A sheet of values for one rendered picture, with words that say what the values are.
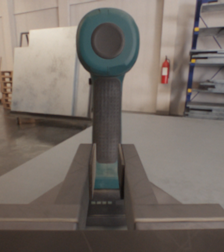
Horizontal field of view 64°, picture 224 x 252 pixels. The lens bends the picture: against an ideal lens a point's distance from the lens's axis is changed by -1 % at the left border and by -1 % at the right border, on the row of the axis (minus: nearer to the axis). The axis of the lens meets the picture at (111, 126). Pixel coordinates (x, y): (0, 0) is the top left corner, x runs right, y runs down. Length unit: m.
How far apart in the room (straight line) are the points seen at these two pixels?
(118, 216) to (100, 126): 0.11
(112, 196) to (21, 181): 0.18
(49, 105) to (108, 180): 2.88
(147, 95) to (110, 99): 4.64
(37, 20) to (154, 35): 3.61
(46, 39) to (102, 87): 3.16
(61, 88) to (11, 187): 2.68
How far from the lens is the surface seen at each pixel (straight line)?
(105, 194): 0.21
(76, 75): 2.94
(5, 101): 5.81
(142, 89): 4.85
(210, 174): 0.39
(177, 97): 4.76
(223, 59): 3.82
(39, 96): 3.20
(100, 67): 0.17
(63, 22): 5.88
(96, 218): 0.23
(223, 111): 3.76
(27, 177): 0.36
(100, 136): 0.21
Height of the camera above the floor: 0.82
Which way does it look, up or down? 14 degrees down
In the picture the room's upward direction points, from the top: 1 degrees clockwise
